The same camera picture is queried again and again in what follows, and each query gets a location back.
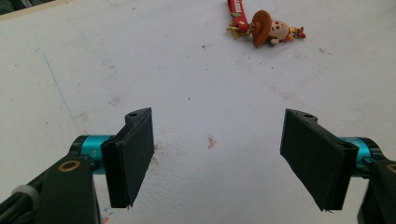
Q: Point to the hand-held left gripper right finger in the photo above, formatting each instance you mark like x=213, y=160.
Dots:
x=317, y=161

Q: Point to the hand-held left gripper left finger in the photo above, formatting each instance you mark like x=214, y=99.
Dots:
x=130, y=161

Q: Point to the white foam board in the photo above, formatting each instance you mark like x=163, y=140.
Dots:
x=186, y=77

